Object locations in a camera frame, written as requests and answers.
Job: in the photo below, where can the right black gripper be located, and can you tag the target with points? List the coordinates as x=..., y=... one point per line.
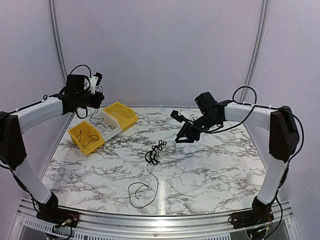
x=194, y=135

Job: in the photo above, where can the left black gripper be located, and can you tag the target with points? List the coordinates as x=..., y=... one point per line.
x=99, y=97

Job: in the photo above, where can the black cable pulled up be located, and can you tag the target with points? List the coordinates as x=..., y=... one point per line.
x=105, y=128

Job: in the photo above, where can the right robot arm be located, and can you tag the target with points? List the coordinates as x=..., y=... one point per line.
x=286, y=136

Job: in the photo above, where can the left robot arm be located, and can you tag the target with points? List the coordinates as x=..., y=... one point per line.
x=80, y=92

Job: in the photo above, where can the white translucent bin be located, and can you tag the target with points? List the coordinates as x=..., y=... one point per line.
x=100, y=116

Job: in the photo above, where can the yellow bin far right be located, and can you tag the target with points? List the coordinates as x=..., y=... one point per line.
x=123, y=114

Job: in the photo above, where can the yellow bin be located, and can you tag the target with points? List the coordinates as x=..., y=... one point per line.
x=123, y=114
x=86, y=137

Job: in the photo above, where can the yellow bin near left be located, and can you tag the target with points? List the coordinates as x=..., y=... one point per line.
x=86, y=137

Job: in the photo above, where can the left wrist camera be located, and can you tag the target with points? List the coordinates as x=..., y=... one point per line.
x=95, y=82

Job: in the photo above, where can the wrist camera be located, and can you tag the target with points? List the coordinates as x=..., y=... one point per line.
x=181, y=116
x=95, y=82

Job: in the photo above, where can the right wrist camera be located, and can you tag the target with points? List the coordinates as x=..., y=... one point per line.
x=181, y=116

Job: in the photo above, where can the left corner aluminium post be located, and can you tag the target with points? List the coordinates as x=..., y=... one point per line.
x=56, y=40

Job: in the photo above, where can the corner aluminium post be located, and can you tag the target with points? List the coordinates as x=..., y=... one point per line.
x=258, y=42
x=56, y=40

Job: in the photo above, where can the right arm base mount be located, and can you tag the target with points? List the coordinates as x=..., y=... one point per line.
x=259, y=214

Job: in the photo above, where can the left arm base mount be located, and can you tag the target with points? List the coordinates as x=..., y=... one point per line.
x=51, y=212

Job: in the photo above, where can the aluminium front rail frame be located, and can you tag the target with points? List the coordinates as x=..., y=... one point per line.
x=107, y=226

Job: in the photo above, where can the right corner aluminium post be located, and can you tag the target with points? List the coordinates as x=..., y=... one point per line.
x=258, y=42

